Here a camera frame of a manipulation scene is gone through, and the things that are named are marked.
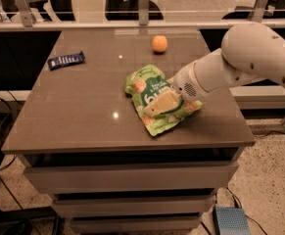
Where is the black floor cable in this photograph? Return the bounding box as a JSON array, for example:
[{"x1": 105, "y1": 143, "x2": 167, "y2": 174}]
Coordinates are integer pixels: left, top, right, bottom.
[{"x1": 225, "y1": 186, "x2": 269, "y2": 235}]

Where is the green rice chip bag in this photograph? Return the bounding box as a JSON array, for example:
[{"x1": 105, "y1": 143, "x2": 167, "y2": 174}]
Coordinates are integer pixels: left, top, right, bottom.
[{"x1": 124, "y1": 65, "x2": 203, "y2": 136}]

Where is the blue rxbar blueberry bar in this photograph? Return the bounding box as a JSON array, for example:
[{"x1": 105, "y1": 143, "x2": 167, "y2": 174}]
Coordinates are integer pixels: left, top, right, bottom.
[{"x1": 47, "y1": 51, "x2": 85, "y2": 71}]

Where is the orange round fruit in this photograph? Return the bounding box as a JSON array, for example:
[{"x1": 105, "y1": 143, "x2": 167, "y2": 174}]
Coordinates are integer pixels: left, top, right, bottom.
[{"x1": 152, "y1": 35, "x2": 167, "y2": 53}]

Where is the black office chair centre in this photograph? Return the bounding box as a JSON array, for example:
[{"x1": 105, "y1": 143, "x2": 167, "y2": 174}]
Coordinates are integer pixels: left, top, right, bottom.
[{"x1": 103, "y1": 0, "x2": 165, "y2": 22}]

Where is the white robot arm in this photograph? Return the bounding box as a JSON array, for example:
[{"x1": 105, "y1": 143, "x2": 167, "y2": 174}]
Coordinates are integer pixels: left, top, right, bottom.
[{"x1": 144, "y1": 23, "x2": 285, "y2": 118}]

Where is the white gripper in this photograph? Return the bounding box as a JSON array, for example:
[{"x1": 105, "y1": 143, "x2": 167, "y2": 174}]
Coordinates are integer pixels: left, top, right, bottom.
[{"x1": 144, "y1": 62, "x2": 208, "y2": 117}]

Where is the blue perforated box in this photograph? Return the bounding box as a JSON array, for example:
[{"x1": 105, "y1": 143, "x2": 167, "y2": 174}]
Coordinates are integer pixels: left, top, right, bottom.
[{"x1": 214, "y1": 207, "x2": 251, "y2": 235}]

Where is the grey drawer cabinet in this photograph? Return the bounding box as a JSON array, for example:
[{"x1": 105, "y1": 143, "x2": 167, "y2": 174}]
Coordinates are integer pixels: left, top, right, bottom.
[{"x1": 3, "y1": 29, "x2": 254, "y2": 234}]

